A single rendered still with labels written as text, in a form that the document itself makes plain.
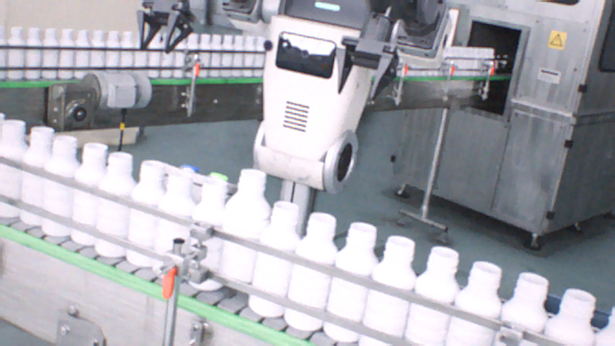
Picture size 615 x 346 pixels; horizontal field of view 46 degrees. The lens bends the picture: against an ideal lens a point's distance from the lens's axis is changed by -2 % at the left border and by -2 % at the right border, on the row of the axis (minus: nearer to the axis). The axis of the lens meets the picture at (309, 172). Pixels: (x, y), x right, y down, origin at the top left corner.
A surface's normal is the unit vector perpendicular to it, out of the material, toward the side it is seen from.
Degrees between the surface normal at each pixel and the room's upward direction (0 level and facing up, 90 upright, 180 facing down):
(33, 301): 90
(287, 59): 90
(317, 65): 90
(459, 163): 90
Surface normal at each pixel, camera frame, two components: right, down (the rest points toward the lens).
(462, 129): -0.68, 0.10
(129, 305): -0.43, 0.18
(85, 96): 0.72, 0.29
